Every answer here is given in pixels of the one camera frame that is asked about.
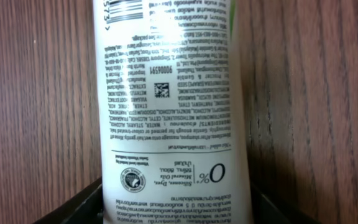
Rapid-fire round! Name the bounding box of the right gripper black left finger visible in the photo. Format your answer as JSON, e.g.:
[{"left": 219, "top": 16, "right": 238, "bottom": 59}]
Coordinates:
[{"left": 34, "top": 178, "right": 104, "bottom": 224}]

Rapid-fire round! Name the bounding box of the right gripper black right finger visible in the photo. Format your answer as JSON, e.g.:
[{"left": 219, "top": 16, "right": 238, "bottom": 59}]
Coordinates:
[{"left": 250, "top": 183, "right": 321, "bottom": 224}]

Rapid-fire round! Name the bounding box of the white tube gold cap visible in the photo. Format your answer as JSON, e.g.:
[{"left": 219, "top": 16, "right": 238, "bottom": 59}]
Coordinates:
[{"left": 93, "top": 0, "right": 253, "bottom": 223}]

